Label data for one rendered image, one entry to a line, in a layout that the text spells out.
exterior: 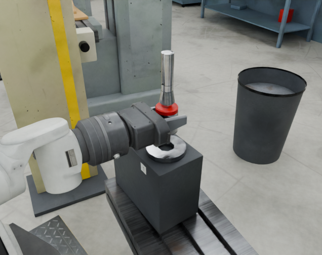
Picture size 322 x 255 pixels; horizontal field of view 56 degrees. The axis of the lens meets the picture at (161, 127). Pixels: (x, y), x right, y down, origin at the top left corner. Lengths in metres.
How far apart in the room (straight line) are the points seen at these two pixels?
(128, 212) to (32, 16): 1.20
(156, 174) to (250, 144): 1.79
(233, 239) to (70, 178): 0.41
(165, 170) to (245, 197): 1.59
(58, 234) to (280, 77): 1.91
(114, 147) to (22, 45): 1.27
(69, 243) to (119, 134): 0.96
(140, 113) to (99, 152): 0.12
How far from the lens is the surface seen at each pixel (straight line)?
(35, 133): 0.50
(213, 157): 2.47
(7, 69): 1.79
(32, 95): 1.85
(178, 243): 0.75
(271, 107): 2.17
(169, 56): 0.56
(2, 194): 0.49
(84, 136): 0.53
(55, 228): 1.51
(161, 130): 0.56
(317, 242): 2.10
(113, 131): 0.54
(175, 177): 0.66
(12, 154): 0.49
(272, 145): 2.39
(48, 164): 0.53
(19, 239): 1.31
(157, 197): 0.67
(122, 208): 0.82
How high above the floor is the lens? 1.53
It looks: 33 degrees down
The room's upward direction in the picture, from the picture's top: straight up
